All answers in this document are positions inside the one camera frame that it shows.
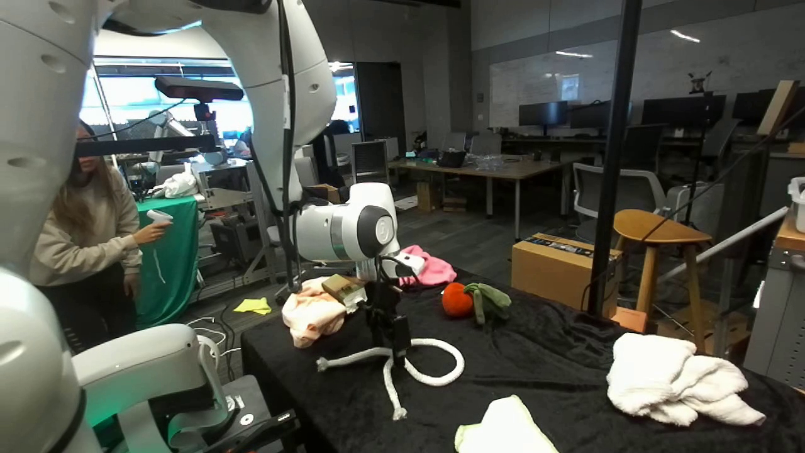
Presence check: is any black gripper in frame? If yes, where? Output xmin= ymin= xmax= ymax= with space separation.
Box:
xmin=360 ymin=281 xmax=414 ymax=366

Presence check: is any white rope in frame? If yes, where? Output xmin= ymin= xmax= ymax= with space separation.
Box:
xmin=315 ymin=335 xmax=468 ymax=424

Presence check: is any pink t-shirt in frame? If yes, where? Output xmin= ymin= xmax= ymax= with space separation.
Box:
xmin=393 ymin=245 xmax=461 ymax=289

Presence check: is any white towel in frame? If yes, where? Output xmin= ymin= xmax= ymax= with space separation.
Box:
xmin=604 ymin=333 xmax=766 ymax=428

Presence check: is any cream peach t-shirt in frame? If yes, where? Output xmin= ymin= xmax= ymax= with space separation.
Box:
xmin=278 ymin=276 xmax=373 ymax=350

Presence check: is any pale yellow-green towel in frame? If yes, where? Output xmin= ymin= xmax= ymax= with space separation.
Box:
xmin=453 ymin=396 xmax=561 ymax=453

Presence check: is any yellow cloth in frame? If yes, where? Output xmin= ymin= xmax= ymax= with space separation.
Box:
xmin=230 ymin=296 xmax=277 ymax=321

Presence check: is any cardboard box with black tape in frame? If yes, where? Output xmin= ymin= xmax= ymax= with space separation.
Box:
xmin=508 ymin=231 xmax=623 ymax=315

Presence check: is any grey office chair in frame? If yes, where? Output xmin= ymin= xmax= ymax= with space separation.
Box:
xmin=349 ymin=137 xmax=400 ymax=191

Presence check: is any green cloth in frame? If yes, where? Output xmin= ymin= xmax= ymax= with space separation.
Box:
xmin=132 ymin=195 xmax=204 ymax=330

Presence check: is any black computer monitor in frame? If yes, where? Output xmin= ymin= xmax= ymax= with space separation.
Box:
xmin=639 ymin=93 xmax=730 ymax=133
xmin=515 ymin=99 xmax=573 ymax=137
xmin=571 ymin=99 xmax=617 ymax=133

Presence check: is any white office chair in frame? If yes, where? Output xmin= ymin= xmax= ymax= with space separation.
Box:
xmin=571 ymin=162 xmax=669 ymax=221

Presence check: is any wooden stool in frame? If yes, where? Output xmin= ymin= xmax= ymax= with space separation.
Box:
xmin=610 ymin=206 xmax=715 ymax=347

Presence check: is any black vertical pole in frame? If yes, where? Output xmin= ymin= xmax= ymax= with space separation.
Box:
xmin=580 ymin=0 xmax=645 ymax=325

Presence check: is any person in beige sweater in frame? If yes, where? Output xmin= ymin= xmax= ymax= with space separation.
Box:
xmin=28 ymin=121 xmax=173 ymax=356

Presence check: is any silver metal pole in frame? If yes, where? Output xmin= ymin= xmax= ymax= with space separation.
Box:
xmin=664 ymin=205 xmax=795 ymax=281

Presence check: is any workbench with wooden top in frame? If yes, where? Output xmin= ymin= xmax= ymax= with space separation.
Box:
xmin=741 ymin=218 xmax=805 ymax=398

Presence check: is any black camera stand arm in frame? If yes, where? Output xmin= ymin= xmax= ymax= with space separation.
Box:
xmin=72 ymin=133 xmax=222 ymax=160

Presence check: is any black stereo camera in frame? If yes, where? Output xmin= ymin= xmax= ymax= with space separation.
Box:
xmin=150 ymin=75 xmax=245 ymax=106

